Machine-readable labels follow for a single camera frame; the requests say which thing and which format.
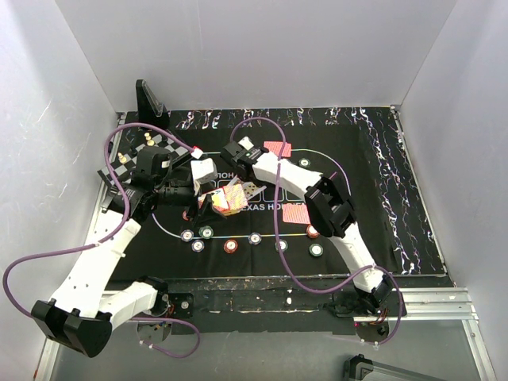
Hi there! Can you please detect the red playing card deck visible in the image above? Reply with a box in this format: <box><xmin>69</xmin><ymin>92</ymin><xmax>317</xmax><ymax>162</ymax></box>
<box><xmin>198</xmin><ymin>184</ymin><xmax>248</xmax><ymax>216</ymax></box>

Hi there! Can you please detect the dealt cards top pile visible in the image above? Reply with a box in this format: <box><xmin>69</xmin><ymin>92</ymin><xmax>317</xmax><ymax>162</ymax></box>
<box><xmin>264</xmin><ymin>141</ymin><xmax>292</xmax><ymax>158</ymax></box>

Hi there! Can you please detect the dealt cards pile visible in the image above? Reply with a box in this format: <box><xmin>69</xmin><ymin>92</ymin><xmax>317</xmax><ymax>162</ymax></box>
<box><xmin>264</xmin><ymin>141</ymin><xmax>292</xmax><ymax>158</ymax></box>
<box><xmin>282</xmin><ymin>203</ymin><xmax>310</xmax><ymax>225</ymax></box>

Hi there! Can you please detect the red poker chip stack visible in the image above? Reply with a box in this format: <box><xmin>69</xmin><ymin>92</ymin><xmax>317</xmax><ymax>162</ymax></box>
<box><xmin>223</xmin><ymin>239</ymin><xmax>238</xmax><ymax>254</ymax></box>

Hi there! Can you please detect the green poker chip stack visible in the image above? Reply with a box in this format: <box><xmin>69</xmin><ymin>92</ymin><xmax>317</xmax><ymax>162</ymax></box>
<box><xmin>275</xmin><ymin>240</ymin><xmax>288</xmax><ymax>252</ymax></box>

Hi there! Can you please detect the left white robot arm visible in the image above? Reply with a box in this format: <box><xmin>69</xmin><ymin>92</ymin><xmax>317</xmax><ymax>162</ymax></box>
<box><xmin>30</xmin><ymin>146</ymin><xmax>195</xmax><ymax>358</ymax></box>

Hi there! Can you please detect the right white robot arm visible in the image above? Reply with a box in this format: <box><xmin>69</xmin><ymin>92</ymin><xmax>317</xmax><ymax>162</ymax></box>
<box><xmin>220</xmin><ymin>137</ymin><xmax>393</xmax><ymax>316</ymax></box>

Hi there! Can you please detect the black white chessboard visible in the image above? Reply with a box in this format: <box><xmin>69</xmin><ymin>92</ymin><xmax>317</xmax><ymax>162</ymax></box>
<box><xmin>111</xmin><ymin>131</ymin><xmax>192</xmax><ymax>182</ymax></box>

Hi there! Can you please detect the gold chess piece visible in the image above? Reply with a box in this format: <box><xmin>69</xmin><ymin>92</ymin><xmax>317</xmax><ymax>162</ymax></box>
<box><xmin>117</xmin><ymin>153</ymin><xmax>127</xmax><ymax>164</ymax></box>

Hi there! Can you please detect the black poker felt mat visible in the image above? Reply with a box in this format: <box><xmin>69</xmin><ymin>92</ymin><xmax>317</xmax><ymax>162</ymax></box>
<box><xmin>146</xmin><ymin>127</ymin><xmax>402</xmax><ymax>279</ymax></box>

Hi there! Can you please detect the black card shoe stand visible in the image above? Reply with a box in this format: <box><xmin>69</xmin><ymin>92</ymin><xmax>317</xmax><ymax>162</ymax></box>
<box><xmin>135</xmin><ymin>79</ymin><xmax>170</xmax><ymax>129</ymax></box>

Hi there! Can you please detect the black case corner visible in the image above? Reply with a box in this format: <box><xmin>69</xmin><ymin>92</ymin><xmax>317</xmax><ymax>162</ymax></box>
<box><xmin>343</xmin><ymin>354</ymin><xmax>436</xmax><ymax>381</ymax></box>

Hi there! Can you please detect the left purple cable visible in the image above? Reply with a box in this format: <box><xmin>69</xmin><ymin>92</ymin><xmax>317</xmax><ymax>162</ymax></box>
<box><xmin>2</xmin><ymin>122</ymin><xmax>203</xmax><ymax>358</ymax></box>

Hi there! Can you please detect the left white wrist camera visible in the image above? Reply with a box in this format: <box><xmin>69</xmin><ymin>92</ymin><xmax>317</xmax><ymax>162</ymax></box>
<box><xmin>190</xmin><ymin>158</ymin><xmax>217</xmax><ymax>184</ymax></box>

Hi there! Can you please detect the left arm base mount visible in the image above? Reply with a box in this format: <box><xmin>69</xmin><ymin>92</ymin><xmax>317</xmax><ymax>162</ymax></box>
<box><xmin>136</xmin><ymin>293</ymin><xmax>194</xmax><ymax>344</ymax></box>

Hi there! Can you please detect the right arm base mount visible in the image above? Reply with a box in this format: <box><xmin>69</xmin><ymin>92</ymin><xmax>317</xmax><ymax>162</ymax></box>
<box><xmin>323</xmin><ymin>291</ymin><xmax>408</xmax><ymax>338</ymax></box>

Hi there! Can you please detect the aluminium front rail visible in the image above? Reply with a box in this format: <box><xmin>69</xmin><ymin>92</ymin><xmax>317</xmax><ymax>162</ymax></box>
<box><xmin>35</xmin><ymin>311</ymin><xmax>497</xmax><ymax>380</ymax></box>

